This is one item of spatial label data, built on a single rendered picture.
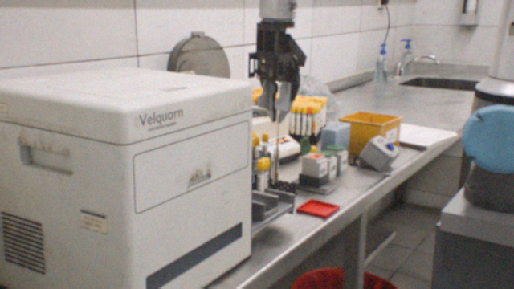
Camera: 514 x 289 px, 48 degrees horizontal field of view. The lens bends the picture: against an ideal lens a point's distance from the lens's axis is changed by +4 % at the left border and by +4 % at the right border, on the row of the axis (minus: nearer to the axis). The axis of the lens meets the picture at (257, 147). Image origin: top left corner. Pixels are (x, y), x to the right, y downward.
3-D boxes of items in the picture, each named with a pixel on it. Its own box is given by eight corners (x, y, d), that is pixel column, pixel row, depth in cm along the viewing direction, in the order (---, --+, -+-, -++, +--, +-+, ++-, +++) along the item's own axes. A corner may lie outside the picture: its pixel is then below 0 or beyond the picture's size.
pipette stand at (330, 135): (339, 168, 145) (341, 131, 142) (314, 164, 148) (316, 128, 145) (353, 160, 153) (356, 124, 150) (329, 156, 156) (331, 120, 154)
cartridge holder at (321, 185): (325, 195, 125) (326, 180, 124) (291, 187, 130) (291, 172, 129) (336, 189, 130) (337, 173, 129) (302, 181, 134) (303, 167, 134)
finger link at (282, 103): (267, 127, 117) (267, 83, 115) (281, 122, 122) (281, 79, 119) (280, 128, 115) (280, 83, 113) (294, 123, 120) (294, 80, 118)
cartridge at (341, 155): (340, 177, 139) (341, 150, 137) (322, 172, 141) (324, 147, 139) (346, 172, 142) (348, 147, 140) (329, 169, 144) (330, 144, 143)
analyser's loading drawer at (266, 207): (234, 252, 92) (234, 222, 91) (201, 242, 96) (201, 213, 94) (294, 213, 109) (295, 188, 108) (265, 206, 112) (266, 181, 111)
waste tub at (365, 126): (380, 160, 153) (383, 124, 150) (336, 152, 160) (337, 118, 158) (399, 150, 163) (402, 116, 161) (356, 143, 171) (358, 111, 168)
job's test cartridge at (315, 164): (318, 186, 127) (320, 160, 125) (300, 182, 129) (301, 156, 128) (327, 181, 130) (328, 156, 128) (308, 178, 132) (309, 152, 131)
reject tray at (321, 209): (325, 219, 112) (325, 215, 112) (295, 211, 115) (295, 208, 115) (340, 209, 117) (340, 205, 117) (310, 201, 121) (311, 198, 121)
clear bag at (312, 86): (302, 115, 210) (303, 78, 206) (278, 107, 224) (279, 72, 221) (344, 111, 219) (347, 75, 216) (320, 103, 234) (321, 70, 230)
